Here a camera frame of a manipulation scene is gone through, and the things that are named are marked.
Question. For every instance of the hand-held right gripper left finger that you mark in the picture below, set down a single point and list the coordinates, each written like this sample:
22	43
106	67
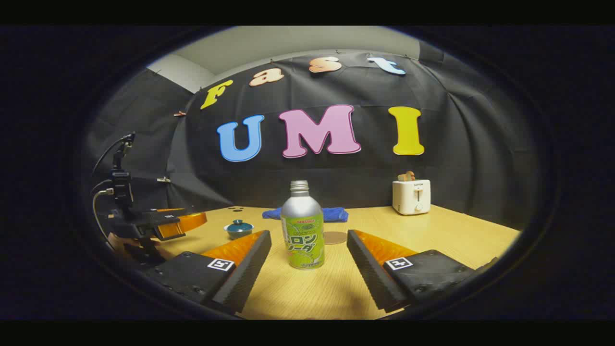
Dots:
245	274

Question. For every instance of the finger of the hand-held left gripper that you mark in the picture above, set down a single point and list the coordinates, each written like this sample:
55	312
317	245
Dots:
190	223
168	215

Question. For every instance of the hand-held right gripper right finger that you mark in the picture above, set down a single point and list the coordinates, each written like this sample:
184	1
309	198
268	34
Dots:
370	274

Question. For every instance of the teal teacup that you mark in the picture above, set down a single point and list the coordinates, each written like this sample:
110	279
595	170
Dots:
238	234

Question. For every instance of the round cork coaster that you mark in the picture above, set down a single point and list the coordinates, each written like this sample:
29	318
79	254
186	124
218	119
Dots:
335	238

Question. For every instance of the silver green-label water bottle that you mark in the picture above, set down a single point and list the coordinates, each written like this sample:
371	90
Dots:
302	226

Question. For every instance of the metal clip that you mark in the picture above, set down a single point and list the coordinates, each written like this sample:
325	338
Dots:
163	179

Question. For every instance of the blue towel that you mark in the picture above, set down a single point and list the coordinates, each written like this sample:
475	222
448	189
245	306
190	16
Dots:
336	214

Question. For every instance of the white toaster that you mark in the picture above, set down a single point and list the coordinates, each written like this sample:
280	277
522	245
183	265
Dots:
411	197

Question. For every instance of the black backdrop cloth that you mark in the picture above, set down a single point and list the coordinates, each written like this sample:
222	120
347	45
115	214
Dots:
336	178

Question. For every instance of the toast slices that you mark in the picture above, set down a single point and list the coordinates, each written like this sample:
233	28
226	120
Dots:
407	176

